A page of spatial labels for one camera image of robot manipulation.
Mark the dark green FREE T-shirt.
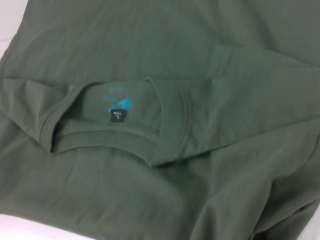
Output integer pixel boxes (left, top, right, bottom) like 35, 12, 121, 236
0, 0, 320, 240

